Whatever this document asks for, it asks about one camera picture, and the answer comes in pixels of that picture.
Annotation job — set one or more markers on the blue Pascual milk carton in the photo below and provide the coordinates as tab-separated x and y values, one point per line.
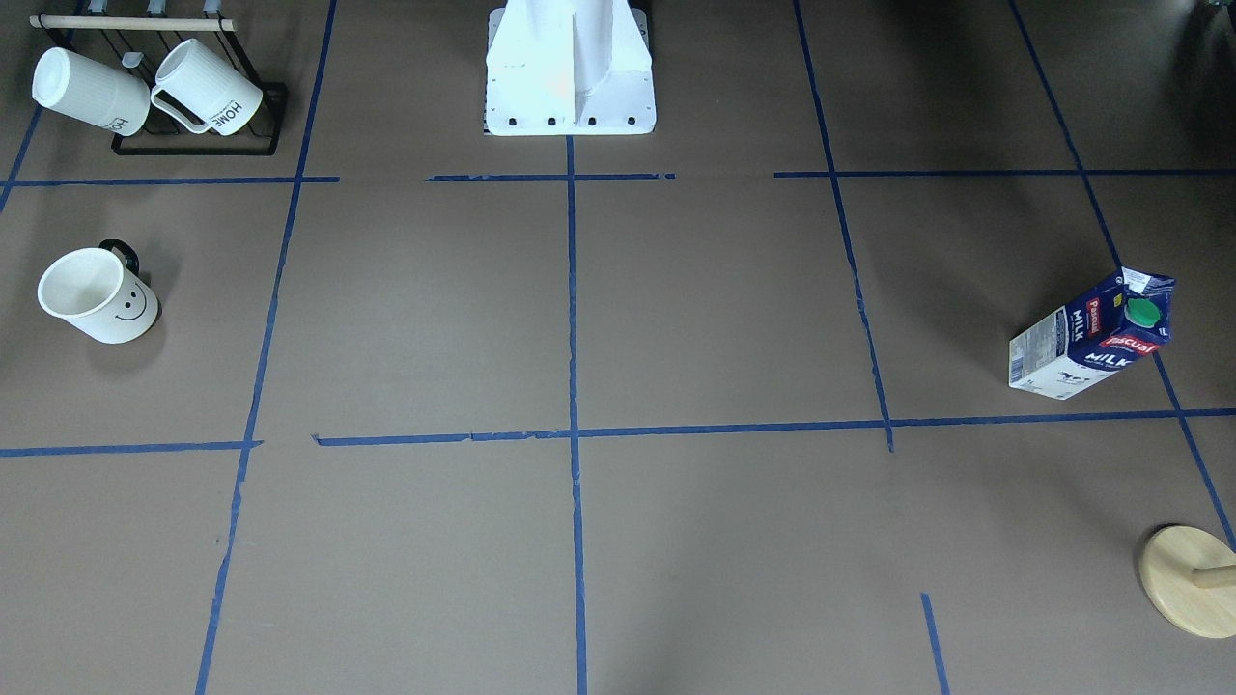
1104	330

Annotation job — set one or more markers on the white smiley face mug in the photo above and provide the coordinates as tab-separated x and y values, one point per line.
99	291

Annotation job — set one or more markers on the white HOME mug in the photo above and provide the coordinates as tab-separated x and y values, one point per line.
202	92

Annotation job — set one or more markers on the white ribbed mug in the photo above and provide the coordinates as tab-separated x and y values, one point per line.
76	86

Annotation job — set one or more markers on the wooden mug tree stand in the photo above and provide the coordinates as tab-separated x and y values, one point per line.
1188	575

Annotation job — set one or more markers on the white camera post base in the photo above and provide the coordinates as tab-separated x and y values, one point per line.
569	68

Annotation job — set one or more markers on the black wire mug rack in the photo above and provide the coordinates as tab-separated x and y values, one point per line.
138	44

